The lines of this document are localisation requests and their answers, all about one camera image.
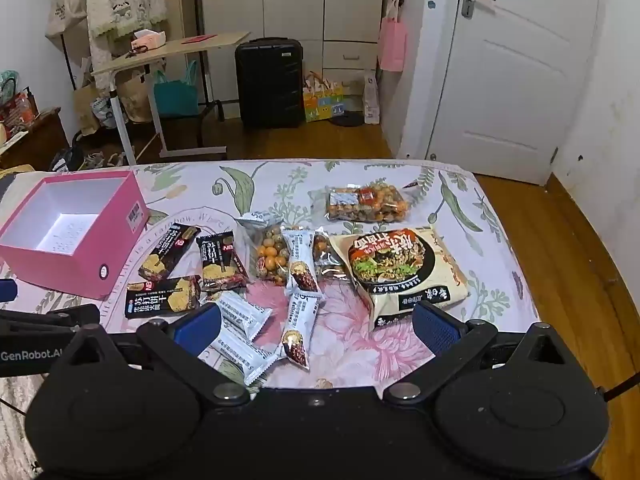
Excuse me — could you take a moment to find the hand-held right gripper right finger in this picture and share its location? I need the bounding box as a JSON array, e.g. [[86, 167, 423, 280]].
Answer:
[[382, 301, 576, 405]]

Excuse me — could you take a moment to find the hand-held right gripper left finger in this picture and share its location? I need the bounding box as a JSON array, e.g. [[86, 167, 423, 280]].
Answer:
[[65, 303, 251, 407]]

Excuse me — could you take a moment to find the beige instant noodle packet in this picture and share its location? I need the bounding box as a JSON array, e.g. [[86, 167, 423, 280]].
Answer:
[[332, 226, 471, 332]]

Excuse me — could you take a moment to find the pink cardboard box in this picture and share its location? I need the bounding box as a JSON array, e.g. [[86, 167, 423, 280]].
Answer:
[[0, 170, 150, 300]]

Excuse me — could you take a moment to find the white snack bar packet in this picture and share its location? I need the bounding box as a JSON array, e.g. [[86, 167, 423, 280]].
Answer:
[[281, 230, 324, 302], [279, 292, 324, 372], [207, 327, 279, 387], [212, 291, 274, 337]]

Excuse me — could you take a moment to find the black cracker packet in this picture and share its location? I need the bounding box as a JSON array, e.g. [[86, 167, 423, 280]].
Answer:
[[196, 230, 250, 292], [137, 222, 202, 282], [125, 276, 202, 319]]

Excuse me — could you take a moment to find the floral bedsheet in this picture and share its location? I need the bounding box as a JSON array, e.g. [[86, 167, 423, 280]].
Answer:
[[0, 159, 543, 411]]

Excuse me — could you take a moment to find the clear bag of coated peanuts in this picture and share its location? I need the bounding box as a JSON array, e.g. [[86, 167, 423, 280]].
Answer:
[[310, 230, 349, 281], [248, 225, 293, 286]]

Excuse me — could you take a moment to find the black bag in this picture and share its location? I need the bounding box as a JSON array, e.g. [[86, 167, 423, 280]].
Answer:
[[49, 144, 87, 172]]

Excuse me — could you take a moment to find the clear tray packet of coated peanuts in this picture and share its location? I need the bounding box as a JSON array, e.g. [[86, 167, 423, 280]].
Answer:
[[310, 185, 409, 224]]

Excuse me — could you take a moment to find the wooden nightstand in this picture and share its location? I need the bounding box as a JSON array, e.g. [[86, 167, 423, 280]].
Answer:
[[0, 107, 71, 172]]

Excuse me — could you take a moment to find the red snack bag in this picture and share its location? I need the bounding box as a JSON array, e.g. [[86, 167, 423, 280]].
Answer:
[[0, 87, 39, 129]]

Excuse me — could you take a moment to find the tan cardboard bag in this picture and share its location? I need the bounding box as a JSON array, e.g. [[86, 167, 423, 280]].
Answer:
[[73, 82, 102, 137]]

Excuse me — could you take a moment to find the white and blue bag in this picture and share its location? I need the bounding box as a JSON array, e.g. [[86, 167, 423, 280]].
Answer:
[[90, 95, 126, 129]]

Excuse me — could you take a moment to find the brown paper bag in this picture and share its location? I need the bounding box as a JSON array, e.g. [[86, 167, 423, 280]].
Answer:
[[117, 67, 156, 124]]

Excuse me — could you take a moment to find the teal shopping bag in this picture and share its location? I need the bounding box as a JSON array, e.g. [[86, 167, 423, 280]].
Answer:
[[153, 60, 200, 119]]

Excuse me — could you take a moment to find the white plastic bag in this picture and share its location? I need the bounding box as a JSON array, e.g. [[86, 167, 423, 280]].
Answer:
[[362, 72, 382, 125]]

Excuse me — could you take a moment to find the black suitcase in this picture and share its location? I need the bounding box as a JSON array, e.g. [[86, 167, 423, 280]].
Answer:
[[235, 37, 305, 130]]

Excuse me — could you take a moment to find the colourful gift bag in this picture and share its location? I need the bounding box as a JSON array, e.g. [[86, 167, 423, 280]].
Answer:
[[302, 72, 347, 124]]

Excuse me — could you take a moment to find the white door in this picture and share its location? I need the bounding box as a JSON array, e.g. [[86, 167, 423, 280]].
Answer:
[[424, 0, 602, 187]]

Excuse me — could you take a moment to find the rolling wooden side desk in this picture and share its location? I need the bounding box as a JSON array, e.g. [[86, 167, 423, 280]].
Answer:
[[91, 31, 252, 165]]

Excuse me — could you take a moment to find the pink tissue box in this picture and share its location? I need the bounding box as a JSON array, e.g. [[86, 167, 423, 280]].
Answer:
[[132, 30, 167, 51]]

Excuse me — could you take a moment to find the pink paper bag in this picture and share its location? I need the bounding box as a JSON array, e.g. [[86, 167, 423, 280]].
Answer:
[[377, 16, 409, 72]]

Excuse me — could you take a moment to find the white lace garment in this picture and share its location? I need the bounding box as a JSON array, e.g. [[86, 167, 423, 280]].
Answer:
[[86, 0, 169, 96]]

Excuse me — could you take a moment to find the white wardrobe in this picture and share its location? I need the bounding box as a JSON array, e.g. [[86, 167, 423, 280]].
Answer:
[[199, 0, 387, 107]]

